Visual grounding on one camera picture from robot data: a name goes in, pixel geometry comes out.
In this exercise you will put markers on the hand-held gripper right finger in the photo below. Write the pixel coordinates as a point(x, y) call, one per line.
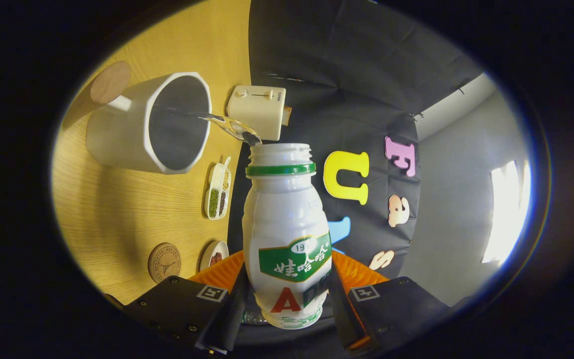
point(347, 319)

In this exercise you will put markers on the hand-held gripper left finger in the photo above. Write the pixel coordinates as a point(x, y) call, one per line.
point(229, 319)

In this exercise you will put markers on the round wooden coaster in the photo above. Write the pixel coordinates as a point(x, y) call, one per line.
point(164, 263)

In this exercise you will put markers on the white juice bottle green label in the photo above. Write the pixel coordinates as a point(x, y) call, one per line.
point(284, 214)

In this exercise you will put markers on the round white plate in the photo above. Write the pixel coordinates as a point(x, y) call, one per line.
point(207, 262)

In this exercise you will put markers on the brown meat slice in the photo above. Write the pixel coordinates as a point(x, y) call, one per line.
point(215, 258)

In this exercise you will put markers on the white divided condiment dish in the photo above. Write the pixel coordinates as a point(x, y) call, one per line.
point(217, 194)

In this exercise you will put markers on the wooden table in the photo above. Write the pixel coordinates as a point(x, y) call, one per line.
point(117, 209)

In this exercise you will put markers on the ceiling light panel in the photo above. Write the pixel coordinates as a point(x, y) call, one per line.
point(506, 209)

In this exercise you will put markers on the cream toaster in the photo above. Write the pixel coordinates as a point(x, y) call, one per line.
point(257, 112)

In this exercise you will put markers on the bread slice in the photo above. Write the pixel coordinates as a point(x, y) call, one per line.
point(288, 114)

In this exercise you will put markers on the black backdrop cloth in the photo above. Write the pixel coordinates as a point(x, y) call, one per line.
point(347, 75)

